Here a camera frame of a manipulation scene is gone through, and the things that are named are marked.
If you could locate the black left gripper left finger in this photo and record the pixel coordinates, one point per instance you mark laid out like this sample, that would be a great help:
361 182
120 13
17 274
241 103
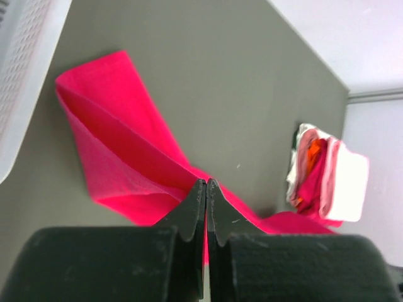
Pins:
163 262

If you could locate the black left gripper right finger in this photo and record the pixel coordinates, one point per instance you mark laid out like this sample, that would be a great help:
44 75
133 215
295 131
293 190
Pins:
246 264

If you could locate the crimson red t shirt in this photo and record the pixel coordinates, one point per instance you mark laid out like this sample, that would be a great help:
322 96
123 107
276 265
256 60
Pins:
132 162

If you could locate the red folded t shirt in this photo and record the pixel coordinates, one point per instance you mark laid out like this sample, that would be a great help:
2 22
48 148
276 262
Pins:
309 192

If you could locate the white perforated plastic basket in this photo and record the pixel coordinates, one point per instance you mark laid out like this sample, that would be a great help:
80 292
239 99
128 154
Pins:
30 31

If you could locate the right aluminium frame post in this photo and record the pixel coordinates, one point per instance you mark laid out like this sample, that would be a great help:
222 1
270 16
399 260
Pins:
375 96

